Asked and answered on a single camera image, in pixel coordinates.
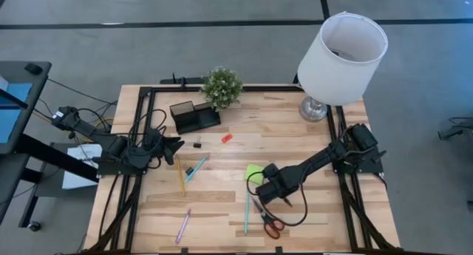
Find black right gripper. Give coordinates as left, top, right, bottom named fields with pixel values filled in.
left=256, top=166, right=302, bottom=208

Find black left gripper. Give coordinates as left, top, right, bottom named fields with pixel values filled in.
left=142, top=127, right=186, bottom=166

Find red handled scissors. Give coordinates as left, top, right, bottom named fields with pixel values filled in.
left=249, top=194, right=286, bottom=240

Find yellow pencil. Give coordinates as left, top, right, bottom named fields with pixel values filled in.
left=174, top=154, right=187, bottom=197

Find light blue pen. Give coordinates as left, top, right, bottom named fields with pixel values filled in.
left=184, top=155, right=208, bottom=184

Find teal pen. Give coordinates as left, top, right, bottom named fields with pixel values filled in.
left=243, top=190, right=251, bottom=236

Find green sticky note pad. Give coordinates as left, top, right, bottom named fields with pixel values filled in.
left=243, top=163, right=265, bottom=186

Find purple pen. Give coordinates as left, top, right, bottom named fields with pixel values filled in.
left=174, top=208, right=192, bottom=245

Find black mesh desk organizer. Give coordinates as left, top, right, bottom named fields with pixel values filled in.
left=169, top=100, right=222, bottom=135

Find green potted plant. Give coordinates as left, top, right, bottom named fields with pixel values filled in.
left=200, top=65, right=244, bottom=112

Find white paper sheet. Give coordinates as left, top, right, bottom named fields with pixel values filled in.
left=61, top=143, right=103, bottom=191

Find white shade table lamp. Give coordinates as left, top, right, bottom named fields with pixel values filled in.
left=296, top=10, right=389, bottom=123

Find dark side desk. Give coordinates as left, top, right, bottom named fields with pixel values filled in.
left=0, top=61, right=99, bottom=228

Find black computer mouse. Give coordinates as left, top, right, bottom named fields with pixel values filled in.
left=24, top=62, right=44, bottom=75

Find blue screen monitor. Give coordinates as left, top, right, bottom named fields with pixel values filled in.
left=0, top=75, right=34, bottom=145

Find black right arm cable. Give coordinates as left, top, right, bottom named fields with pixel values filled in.
left=246, top=165, right=310, bottom=228

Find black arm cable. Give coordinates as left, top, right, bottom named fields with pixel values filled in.
left=73, top=106, right=169, bottom=171
left=246, top=165, right=310, bottom=228

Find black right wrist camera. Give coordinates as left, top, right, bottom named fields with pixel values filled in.
left=262, top=163, right=281, bottom=179

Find black antenna bracket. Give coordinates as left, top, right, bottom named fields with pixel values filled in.
left=159, top=72, right=205, bottom=86

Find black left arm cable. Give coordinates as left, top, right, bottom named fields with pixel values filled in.
left=73, top=106, right=169, bottom=171

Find black aluminium table frame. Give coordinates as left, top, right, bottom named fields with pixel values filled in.
left=88, top=84, right=404, bottom=255

